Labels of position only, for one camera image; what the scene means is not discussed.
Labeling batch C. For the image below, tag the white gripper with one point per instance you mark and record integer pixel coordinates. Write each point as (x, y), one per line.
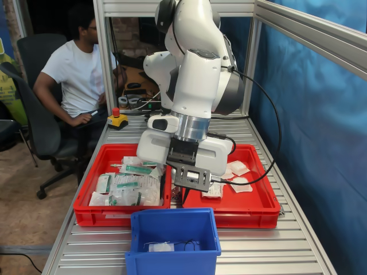
(152, 149)

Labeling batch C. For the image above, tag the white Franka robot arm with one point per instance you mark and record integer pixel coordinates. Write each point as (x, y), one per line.
(195, 86)

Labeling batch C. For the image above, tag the red crate with bandages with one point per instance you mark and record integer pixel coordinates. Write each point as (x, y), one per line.
(243, 220)

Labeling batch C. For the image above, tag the white paper pouch pile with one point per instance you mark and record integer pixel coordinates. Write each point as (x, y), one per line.
(150, 186)

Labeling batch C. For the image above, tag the white green-edged pouch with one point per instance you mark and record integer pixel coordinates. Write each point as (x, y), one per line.
(156, 172)

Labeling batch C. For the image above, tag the green syringe in pouch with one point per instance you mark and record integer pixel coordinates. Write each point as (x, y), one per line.
(150, 164)

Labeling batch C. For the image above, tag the bulky printed bandage packet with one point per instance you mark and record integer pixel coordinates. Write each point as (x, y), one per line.
(215, 191)

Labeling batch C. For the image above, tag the large green packaged syringe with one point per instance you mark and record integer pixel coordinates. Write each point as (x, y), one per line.
(134, 169)

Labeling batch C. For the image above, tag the slim green packaged syringe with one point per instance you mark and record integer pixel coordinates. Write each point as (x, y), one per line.
(126, 184)

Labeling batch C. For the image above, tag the white sterile pouch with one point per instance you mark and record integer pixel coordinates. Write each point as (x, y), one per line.
(130, 160)

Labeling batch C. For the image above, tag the white wrapped gauze bandage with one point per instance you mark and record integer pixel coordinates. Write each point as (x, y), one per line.
(241, 184)
(239, 167)
(229, 172)

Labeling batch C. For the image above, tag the clear filter with green label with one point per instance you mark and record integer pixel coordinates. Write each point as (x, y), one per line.
(111, 200)

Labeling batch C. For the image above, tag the green printed packet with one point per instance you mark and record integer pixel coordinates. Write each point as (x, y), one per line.
(104, 183)

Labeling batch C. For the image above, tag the blue storage bin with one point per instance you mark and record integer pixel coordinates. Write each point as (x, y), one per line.
(172, 263)

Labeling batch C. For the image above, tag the clear wrapper bag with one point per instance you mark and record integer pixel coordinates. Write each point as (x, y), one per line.
(96, 199)

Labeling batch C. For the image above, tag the yellow emergency stop button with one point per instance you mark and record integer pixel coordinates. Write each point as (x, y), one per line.
(117, 121)

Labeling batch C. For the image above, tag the red crate with syringes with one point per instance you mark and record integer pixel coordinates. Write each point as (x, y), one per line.
(86, 215)

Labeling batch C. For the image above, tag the grey tape roll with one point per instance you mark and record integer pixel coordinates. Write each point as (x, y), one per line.
(133, 101)
(123, 101)

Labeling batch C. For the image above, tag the black computer mouse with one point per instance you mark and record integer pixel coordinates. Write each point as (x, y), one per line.
(133, 85)

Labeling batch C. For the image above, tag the wooden desk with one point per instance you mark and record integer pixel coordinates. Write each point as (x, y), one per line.
(137, 77)

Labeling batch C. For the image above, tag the man in white t-shirt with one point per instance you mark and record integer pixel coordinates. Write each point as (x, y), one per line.
(77, 77)

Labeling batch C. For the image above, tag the dark grey office chair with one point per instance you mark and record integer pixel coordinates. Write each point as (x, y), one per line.
(40, 126)
(34, 51)
(8, 134)

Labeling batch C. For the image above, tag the blue backdrop cloth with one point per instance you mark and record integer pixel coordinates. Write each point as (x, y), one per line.
(329, 172)

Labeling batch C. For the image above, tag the green yellow poster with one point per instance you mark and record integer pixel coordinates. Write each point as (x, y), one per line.
(5, 86)

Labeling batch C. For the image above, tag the small metal angle bracket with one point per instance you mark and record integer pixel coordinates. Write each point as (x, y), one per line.
(282, 210)
(175, 196)

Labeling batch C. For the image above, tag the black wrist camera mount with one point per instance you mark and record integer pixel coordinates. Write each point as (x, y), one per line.
(180, 149)

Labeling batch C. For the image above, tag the aluminium profile frame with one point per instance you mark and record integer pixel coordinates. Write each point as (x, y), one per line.
(301, 28)

